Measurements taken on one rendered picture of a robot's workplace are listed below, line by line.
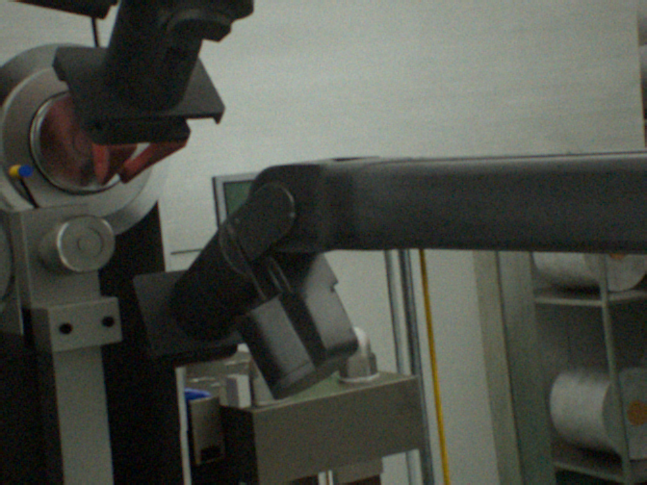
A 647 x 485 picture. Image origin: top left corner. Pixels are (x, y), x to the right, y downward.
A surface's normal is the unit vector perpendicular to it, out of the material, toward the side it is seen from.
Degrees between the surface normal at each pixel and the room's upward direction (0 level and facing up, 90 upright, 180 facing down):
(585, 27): 90
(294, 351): 75
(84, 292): 90
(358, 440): 90
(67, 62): 51
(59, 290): 90
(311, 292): 66
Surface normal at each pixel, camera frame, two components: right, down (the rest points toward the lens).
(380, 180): -0.48, 0.08
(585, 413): -0.86, 0.04
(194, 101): 0.35, -0.63
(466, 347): 0.51, -0.01
